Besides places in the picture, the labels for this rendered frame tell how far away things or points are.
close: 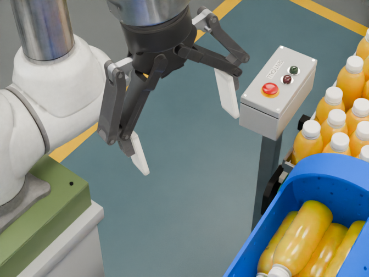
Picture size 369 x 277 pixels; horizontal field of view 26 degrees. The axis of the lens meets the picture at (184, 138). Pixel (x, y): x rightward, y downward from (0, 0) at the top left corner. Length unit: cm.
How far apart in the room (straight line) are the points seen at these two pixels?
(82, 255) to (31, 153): 36
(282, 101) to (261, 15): 189
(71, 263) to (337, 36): 213
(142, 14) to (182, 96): 253
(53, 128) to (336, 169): 55
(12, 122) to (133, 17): 75
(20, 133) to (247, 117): 58
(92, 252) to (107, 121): 100
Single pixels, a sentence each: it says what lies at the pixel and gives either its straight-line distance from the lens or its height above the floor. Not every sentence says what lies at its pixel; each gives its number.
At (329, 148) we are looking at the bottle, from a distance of 181.
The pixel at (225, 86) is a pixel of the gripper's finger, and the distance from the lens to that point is 97.
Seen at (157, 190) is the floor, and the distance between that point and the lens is 302.
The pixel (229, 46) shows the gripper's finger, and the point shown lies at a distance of 93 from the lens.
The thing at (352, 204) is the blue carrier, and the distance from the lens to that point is 167.
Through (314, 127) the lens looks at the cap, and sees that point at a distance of 180.
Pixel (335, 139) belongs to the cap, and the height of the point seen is 109.
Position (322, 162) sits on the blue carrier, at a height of 121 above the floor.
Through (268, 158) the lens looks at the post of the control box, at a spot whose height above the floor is 82.
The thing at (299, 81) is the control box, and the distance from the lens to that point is 188.
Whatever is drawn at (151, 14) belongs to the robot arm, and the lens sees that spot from 80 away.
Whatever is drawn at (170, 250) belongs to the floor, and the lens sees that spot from 287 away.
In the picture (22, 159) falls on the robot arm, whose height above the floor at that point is 124.
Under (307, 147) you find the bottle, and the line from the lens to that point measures 181.
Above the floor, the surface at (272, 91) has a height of 111.
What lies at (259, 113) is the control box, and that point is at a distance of 183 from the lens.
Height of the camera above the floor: 244
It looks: 50 degrees down
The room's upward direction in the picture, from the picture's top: straight up
